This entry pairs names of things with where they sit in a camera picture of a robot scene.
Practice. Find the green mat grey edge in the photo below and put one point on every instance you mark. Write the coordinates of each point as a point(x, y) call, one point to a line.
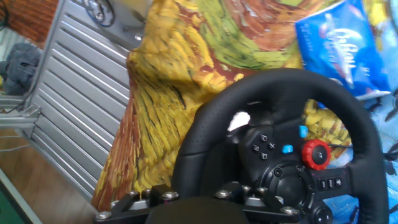
point(7, 211)

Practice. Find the aluminium rail with bracket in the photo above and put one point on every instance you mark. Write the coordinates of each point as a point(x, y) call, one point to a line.
point(18, 119)

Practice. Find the grey crumpled cloth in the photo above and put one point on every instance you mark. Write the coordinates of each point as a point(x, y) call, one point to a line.
point(21, 68)

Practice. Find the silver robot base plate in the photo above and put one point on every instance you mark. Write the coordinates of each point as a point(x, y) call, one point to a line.
point(124, 34)

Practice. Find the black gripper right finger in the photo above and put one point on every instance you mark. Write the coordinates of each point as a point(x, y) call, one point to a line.
point(264, 214)

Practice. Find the blue tissue pack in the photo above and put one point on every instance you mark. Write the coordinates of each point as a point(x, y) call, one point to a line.
point(335, 46)

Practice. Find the painted blue yellow cloth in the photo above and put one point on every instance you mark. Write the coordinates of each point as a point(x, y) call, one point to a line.
point(174, 62)

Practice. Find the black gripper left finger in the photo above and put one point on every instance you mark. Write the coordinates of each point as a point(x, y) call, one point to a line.
point(161, 194)

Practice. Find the black steering wheel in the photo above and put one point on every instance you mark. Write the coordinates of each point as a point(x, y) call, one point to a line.
point(280, 84)

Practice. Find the black wheel base housing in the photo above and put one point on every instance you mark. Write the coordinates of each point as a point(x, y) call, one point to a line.
point(217, 161)

